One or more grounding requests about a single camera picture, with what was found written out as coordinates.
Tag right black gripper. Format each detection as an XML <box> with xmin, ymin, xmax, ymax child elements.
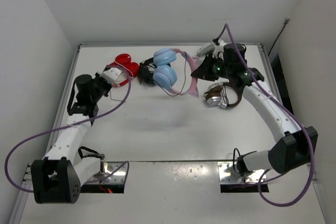
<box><xmin>192</xmin><ymin>53</ymin><xmax>233</xmax><ymax>81</ymax></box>

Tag pink blue cat-ear headphones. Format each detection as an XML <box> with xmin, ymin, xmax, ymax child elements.
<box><xmin>153</xmin><ymin>48</ymin><xmax>199</xmax><ymax>98</ymax></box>

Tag black headphone audio cable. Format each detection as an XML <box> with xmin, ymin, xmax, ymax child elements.
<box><xmin>109</xmin><ymin>50</ymin><xmax>205</xmax><ymax>102</ymax></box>

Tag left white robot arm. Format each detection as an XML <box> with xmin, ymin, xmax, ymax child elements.
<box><xmin>31</xmin><ymin>72</ymin><xmax>118</xmax><ymax>204</ymax></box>

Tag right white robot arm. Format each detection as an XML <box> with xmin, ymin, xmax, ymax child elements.
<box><xmin>191</xmin><ymin>41</ymin><xmax>318</xmax><ymax>176</ymax></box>

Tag white grey headphones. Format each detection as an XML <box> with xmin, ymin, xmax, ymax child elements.
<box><xmin>196</xmin><ymin>42</ymin><xmax>215</xmax><ymax>57</ymax></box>

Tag brown silver headphones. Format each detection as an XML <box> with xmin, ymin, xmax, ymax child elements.
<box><xmin>204</xmin><ymin>81</ymin><xmax>243</xmax><ymax>110</ymax></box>

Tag red headphones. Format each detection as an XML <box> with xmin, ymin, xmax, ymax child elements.
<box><xmin>105</xmin><ymin>54</ymin><xmax>140</xmax><ymax>80</ymax></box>

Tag black headphones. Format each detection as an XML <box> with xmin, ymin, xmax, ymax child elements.
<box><xmin>137</xmin><ymin>56</ymin><xmax>172</xmax><ymax>87</ymax></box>

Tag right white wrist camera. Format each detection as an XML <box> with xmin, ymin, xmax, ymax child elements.
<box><xmin>212</xmin><ymin>39</ymin><xmax>227</xmax><ymax>60</ymax></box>

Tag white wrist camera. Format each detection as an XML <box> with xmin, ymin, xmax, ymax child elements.
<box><xmin>100</xmin><ymin>68</ymin><xmax>122</xmax><ymax>85</ymax></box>
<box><xmin>212</xmin><ymin>39</ymin><xmax>227</xmax><ymax>60</ymax></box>

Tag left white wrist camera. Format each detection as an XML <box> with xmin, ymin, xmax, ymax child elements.
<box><xmin>100</xmin><ymin>68</ymin><xmax>122</xmax><ymax>85</ymax></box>

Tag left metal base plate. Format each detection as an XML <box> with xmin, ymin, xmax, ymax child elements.
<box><xmin>85</xmin><ymin>161</ymin><xmax>130</xmax><ymax>185</ymax></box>

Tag metal base plate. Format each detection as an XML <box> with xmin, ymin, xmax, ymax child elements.
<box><xmin>217</xmin><ymin>162</ymin><xmax>265</xmax><ymax>185</ymax></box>
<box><xmin>85</xmin><ymin>161</ymin><xmax>130</xmax><ymax>185</ymax></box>

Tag black wall cable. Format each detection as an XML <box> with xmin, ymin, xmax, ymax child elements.
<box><xmin>267</xmin><ymin>17</ymin><xmax>290</xmax><ymax>57</ymax></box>

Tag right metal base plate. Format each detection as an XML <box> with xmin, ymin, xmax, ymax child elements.
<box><xmin>217</xmin><ymin>162</ymin><xmax>265</xmax><ymax>185</ymax></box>

